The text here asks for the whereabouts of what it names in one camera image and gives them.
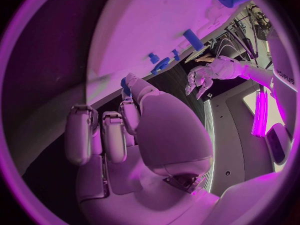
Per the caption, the blue gear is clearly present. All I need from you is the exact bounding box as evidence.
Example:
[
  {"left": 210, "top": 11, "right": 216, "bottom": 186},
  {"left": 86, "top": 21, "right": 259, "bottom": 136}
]
[{"left": 150, "top": 56, "right": 171, "bottom": 76}]

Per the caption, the glowing light bar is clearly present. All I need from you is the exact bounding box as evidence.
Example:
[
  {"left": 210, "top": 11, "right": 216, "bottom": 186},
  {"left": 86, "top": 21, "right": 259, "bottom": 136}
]
[{"left": 250, "top": 90, "right": 269, "bottom": 138}]

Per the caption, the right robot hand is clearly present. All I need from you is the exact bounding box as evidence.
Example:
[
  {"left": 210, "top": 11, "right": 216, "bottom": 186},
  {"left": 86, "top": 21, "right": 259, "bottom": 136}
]
[{"left": 63, "top": 72, "right": 222, "bottom": 225}]

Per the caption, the white task board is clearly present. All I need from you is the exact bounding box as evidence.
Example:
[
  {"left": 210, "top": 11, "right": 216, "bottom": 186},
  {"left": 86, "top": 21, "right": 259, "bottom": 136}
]
[{"left": 85, "top": 0, "right": 252, "bottom": 106}]

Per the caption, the white cable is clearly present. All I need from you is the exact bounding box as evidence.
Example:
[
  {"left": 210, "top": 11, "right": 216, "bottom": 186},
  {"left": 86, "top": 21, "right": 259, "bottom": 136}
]
[{"left": 215, "top": 38, "right": 257, "bottom": 61}]

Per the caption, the black equipment stand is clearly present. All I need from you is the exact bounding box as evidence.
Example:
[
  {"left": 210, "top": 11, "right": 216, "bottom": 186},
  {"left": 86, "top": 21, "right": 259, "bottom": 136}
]
[{"left": 223, "top": 1, "right": 274, "bottom": 65}]

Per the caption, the small blue peg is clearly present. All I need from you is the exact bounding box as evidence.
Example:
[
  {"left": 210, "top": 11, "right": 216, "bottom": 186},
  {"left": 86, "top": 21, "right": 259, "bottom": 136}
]
[{"left": 171, "top": 48, "right": 182, "bottom": 62}]

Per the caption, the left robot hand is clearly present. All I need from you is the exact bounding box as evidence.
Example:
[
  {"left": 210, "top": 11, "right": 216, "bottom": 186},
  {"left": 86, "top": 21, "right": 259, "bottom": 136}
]
[{"left": 184, "top": 65, "right": 215, "bottom": 101}]

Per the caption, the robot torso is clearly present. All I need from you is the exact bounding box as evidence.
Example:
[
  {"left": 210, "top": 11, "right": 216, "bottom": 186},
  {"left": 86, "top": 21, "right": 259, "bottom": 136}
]
[{"left": 203, "top": 78, "right": 295, "bottom": 198}]

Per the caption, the blue plug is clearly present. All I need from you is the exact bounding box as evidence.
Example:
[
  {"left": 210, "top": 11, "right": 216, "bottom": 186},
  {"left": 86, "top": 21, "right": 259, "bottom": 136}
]
[{"left": 147, "top": 52, "right": 161, "bottom": 65}]

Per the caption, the long blue cylinder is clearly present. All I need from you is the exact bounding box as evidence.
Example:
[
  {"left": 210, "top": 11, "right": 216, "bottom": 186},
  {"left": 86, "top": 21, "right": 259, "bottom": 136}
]
[{"left": 181, "top": 28, "right": 205, "bottom": 52}]

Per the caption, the person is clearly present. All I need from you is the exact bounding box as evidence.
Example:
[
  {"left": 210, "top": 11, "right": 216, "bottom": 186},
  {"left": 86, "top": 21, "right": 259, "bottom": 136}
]
[{"left": 194, "top": 52, "right": 216, "bottom": 63}]

